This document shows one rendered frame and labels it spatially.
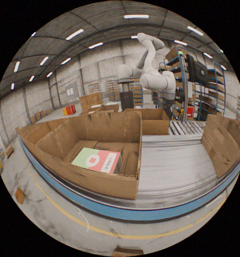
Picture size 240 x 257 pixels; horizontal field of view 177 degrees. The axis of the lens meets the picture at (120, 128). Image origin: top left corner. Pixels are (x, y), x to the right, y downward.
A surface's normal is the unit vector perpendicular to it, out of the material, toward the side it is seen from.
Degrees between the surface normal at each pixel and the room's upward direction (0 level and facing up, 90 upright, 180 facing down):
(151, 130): 91
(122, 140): 89
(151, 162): 0
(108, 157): 0
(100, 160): 0
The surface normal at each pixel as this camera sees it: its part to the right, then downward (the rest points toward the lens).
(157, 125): -0.28, 0.49
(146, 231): -0.13, -0.87
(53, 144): 0.97, -0.03
